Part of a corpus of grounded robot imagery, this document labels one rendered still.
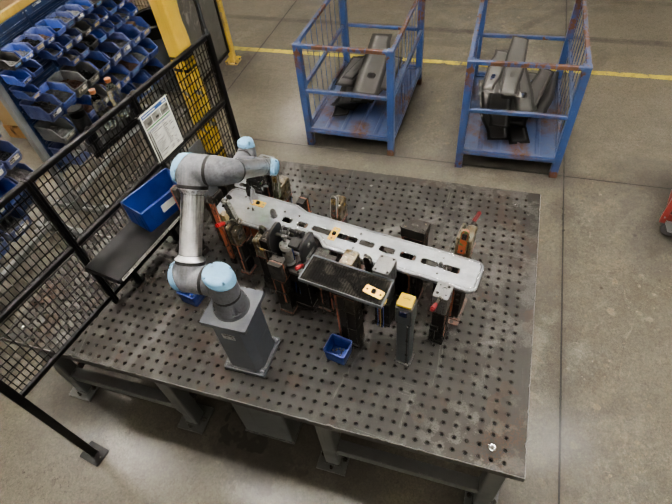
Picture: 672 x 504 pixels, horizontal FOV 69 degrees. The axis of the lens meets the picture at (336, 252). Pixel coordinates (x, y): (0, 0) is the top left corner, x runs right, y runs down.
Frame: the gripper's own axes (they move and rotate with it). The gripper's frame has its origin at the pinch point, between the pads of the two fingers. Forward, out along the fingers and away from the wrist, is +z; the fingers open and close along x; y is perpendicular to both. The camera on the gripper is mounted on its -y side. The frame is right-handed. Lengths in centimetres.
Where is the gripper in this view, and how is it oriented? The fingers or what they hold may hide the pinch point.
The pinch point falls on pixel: (255, 195)
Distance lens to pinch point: 256.1
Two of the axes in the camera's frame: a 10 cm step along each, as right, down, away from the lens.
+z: 0.7, 6.5, 7.6
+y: 9.0, 2.9, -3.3
